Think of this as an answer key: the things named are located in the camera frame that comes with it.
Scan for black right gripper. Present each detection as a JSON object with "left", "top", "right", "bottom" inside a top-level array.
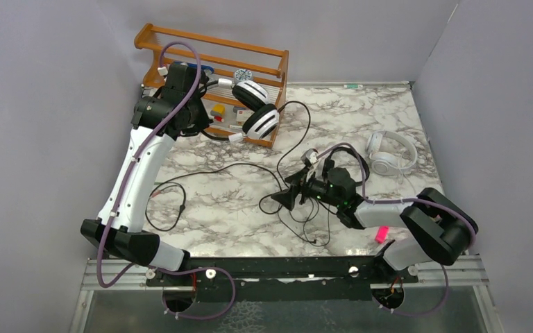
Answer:
[{"left": 271, "top": 166, "right": 342, "bottom": 211}]

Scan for black red headset cable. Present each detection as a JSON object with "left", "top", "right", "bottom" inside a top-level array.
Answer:
[{"left": 149, "top": 101, "right": 312, "bottom": 217}]

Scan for white black gaming headset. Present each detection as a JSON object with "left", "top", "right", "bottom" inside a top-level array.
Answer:
[{"left": 199, "top": 78, "right": 280, "bottom": 144}]

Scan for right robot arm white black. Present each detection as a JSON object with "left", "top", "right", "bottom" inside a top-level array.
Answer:
[{"left": 271, "top": 167, "right": 478, "bottom": 282}]

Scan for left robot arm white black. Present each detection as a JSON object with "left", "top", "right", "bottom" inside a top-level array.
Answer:
[{"left": 81, "top": 63, "right": 209, "bottom": 285}]

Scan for small black on-ear headphones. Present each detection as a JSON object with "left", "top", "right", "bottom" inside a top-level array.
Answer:
[{"left": 321, "top": 146, "right": 370, "bottom": 185}]

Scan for white over-ear headphones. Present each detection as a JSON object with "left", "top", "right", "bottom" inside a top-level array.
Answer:
[{"left": 366, "top": 130, "right": 418, "bottom": 176}]

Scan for small white red box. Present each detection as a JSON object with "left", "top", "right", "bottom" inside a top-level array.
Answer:
[{"left": 232, "top": 106, "right": 253, "bottom": 123}]

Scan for yellow grey small object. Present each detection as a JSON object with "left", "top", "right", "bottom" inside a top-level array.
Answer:
[{"left": 210, "top": 103, "right": 226, "bottom": 117}]

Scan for wooden orange shelf rack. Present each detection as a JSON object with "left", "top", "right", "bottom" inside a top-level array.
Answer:
[{"left": 134, "top": 23, "right": 289, "bottom": 148}]

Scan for blue lidded jar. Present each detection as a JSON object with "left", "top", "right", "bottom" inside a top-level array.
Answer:
[{"left": 232, "top": 68, "right": 253, "bottom": 82}]

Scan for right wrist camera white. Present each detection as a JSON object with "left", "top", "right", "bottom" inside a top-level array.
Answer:
[{"left": 301, "top": 148, "right": 319, "bottom": 167}]

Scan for thin black headphone cable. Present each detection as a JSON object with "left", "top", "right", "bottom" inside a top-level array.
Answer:
[{"left": 277, "top": 193, "right": 337, "bottom": 247}]

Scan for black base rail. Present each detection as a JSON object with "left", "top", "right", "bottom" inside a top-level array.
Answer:
[{"left": 146, "top": 255, "right": 418, "bottom": 303}]

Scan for black cable at left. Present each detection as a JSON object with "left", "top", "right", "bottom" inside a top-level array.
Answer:
[{"left": 144, "top": 182, "right": 187, "bottom": 232}]

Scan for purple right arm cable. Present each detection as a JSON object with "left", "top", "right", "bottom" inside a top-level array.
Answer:
[{"left": 314, "top": 142, "right": 478, "bottom": 319}]

